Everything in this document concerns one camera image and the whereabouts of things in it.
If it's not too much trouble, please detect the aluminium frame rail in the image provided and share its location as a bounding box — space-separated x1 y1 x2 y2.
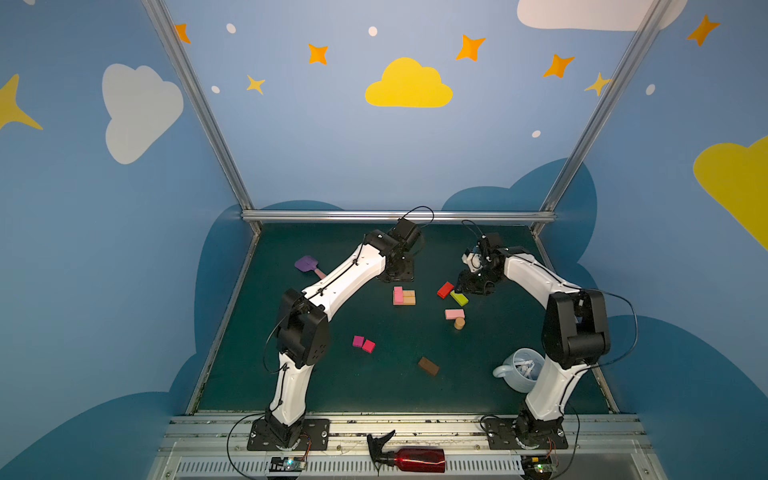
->
241 208 556 224

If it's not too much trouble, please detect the controller board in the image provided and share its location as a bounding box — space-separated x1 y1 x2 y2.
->
268 457 307 474
520 456 555 480

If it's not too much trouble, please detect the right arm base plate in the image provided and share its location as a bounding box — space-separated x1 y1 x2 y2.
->
480 415 570 450

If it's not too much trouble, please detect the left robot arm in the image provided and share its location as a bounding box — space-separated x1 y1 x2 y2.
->
264 219 421 450

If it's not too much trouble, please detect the red wood block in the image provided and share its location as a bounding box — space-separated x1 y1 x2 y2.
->
437 282 454 299

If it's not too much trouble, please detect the brown wood block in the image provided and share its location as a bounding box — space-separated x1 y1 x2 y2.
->
418 357 440 377

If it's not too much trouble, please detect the light blue mug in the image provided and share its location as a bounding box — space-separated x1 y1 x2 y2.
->
492 348 545 394

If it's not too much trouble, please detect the aluminium corner post left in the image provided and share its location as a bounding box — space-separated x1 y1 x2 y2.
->
142 0 253 214

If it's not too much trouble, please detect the aluminium corner post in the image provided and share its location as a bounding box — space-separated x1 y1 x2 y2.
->
142 0 253 214
531 0 672 239

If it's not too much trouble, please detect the left controller board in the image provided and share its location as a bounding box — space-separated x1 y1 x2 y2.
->
268 457 307 474

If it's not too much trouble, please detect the red spray bottle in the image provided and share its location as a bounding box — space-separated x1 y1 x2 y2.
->
366 430 446 474

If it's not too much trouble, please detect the right controller board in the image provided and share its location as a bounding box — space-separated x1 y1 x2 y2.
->
520 456 555 480

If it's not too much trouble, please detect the purple pink toy spatula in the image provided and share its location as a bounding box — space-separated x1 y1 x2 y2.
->
294 255 326 279

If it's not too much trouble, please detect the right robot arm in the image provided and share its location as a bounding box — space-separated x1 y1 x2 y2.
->
458 248 611 448

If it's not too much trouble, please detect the aluminium corner post right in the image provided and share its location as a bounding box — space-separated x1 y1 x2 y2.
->
531 0 672 239

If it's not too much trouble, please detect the light pink wood block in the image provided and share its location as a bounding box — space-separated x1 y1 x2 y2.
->
445 309 466 320

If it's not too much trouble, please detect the yellow-green wood block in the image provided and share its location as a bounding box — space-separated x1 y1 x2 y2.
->
450 291 469 307

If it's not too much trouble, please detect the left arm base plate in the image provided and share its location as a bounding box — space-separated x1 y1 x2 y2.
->
246 418 330 451

